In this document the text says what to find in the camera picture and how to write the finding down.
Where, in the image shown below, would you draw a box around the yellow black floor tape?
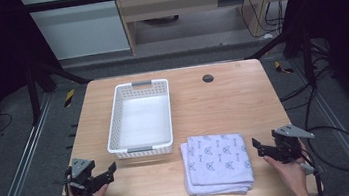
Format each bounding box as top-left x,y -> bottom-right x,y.
62,88 -> 78,108
273,58 -> 295,77

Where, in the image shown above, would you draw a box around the white plastic basket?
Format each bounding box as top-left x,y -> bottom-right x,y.
98,77 -> 178,163

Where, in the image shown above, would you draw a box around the black floor cables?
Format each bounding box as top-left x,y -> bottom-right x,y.
272,37 -> 341,113

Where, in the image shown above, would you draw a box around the white cabinet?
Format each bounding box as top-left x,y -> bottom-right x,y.
18,0 -> 133,66

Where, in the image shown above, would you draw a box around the black frame stand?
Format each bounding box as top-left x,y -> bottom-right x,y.
240,22 -> 319,97
22,52 -> 98,128

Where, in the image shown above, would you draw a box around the metal floor rail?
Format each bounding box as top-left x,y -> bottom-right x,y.
0,92 -> 68,196
291,51 -> 349,196

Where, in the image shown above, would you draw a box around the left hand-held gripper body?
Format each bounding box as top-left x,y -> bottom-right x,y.
63,155 -> 104,196

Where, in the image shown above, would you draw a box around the round table cable hole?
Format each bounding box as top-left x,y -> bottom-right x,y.
201,73 -> 215,84

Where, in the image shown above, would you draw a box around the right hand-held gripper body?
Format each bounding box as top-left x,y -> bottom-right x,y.
270,120 -> 319,166

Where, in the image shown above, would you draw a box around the lavender patterned towel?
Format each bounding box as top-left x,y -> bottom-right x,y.
178,128 -> 257,196

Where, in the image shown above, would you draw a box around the light wooden desk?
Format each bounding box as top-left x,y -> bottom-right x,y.
111,0 -> 308,57

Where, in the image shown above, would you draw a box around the person's right hand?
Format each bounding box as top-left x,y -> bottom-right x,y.
261,140 -> 313,196

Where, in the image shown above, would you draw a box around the black cables under desk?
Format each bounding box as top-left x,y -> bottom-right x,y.
238,0 -> 288,41

